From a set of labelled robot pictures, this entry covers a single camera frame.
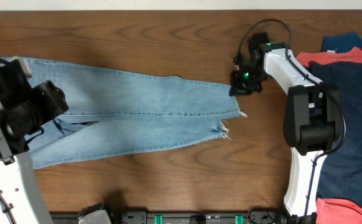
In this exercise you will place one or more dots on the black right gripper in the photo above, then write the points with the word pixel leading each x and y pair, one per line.
pixel 237 88

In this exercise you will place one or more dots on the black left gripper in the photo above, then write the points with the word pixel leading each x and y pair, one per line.
pixel 4 104

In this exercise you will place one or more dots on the light blue denim jeans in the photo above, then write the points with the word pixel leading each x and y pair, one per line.
pixel 114 113

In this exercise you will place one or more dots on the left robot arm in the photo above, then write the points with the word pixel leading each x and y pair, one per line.
pixel 20 198

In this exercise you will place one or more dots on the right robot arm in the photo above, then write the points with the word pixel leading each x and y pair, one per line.
pixel 313 118

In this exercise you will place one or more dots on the teal blue garment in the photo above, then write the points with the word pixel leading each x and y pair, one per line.
pixel 341 43

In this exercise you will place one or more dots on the red orange garment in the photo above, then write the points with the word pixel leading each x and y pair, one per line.
pixel 325 58

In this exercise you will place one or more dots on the dark navy blue garment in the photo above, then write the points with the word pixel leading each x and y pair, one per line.
pixel 341 174

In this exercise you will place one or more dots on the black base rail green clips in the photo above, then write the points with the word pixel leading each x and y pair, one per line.
pixel 252 217

